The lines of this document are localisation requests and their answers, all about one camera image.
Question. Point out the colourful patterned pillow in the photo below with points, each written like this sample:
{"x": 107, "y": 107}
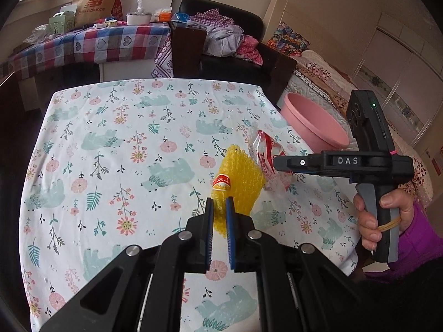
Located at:
{"x": 287, "y": 41}

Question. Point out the floral bear tablecloth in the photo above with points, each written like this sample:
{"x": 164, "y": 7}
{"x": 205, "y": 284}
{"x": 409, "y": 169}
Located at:
{"x": 121, "y": 128}

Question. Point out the clear red striped wrapper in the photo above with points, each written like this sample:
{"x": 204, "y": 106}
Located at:
{"x": 264, "y": 152}

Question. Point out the small knotted plastic bag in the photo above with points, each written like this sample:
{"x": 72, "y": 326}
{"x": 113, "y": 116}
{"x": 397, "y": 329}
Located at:
{"x": 139, "y": 5}

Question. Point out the white bed headboard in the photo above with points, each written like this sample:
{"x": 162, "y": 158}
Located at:
{"x": 275, "y": 17}

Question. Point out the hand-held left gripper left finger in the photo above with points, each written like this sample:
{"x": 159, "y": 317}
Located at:
{"x": 208, "y": 228}

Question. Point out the orange tissue box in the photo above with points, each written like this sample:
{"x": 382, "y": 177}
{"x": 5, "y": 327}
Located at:
{"x": 162, "y": 15}

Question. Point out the tan rubber band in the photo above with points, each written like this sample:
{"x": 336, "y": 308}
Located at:
{"x": 389, "y": 226}

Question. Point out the blue plastic packet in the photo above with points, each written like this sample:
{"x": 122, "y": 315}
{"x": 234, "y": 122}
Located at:
{"x": 180, "y": 17}

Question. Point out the pink patterned garment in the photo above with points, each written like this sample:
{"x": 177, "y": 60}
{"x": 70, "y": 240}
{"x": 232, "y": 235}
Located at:
{"x": 249, "y": 48}

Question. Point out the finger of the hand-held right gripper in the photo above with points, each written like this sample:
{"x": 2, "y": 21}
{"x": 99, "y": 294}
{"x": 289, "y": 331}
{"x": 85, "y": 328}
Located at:
{"x": 297, "y": 162}

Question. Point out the white cabinet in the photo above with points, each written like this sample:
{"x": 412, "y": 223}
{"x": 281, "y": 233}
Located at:
{"x": 128, "y": 71}

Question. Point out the black leather armchair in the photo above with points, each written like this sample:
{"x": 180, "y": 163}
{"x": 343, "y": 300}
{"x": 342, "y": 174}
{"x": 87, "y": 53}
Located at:
{"x": 225, "y": 65}

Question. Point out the person's right hand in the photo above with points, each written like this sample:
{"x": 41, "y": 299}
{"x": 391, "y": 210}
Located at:
{"x": 401, "y": 204}

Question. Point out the yellow foam net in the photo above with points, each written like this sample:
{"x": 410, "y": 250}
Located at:
{"x": 242, "y": 179}

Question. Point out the person's dark clothing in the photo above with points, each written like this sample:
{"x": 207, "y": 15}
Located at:
{"x": 398, "y": 301}

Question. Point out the green cardboard box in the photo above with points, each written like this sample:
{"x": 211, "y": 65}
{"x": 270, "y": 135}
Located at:
{"x": 62, "y": 24}

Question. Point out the cream wardrobe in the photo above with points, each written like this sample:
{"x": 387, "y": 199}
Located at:
{"x": 408, "y": 58}

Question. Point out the red packet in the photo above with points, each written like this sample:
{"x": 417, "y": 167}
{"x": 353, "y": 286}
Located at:
{"x": 117, "y": 8}

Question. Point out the pink plastic bin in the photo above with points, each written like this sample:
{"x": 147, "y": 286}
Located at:
{"x": 311, "y": 128}

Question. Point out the brown paper bag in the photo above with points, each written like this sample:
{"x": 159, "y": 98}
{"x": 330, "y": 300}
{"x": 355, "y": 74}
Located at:
{"x": 97, "y": 3}

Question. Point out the clear plastic bag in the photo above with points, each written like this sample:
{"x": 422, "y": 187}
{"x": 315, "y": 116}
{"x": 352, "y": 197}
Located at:
{"x": 38, "y": 33}

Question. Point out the white round tub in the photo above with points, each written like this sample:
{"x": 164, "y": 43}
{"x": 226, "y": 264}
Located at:
{"x": 138, "y": 19}

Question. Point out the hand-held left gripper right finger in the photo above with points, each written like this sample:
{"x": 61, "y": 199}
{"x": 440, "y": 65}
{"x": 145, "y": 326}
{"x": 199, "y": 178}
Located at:
{"x": 230, "y": 228}

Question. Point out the small white box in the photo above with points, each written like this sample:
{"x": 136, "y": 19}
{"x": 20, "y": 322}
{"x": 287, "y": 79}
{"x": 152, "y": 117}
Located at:
{"x": 98, "y": 26}

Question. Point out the pale lilac garment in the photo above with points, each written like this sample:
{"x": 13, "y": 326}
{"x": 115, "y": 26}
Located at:
{"x": 221, "y": 41}

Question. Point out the checked heart tablecloth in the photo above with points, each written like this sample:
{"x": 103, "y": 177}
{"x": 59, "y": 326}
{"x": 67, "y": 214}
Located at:
{"x": 86, "y": 41}

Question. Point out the purple white patterned cloth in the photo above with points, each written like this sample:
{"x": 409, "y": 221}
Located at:
{"x": 162, "y": 62}

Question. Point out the white quilted mattress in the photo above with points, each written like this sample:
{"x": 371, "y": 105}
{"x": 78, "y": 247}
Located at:
{"x": 301, "y": 83}

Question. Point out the person's right forearm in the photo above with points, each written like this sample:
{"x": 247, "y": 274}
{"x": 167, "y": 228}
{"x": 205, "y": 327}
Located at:
{"x": 415, "y": 249}

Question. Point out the pink checked shirt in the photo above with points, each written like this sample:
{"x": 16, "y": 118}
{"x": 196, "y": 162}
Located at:
{"x": 211, "y": 19}

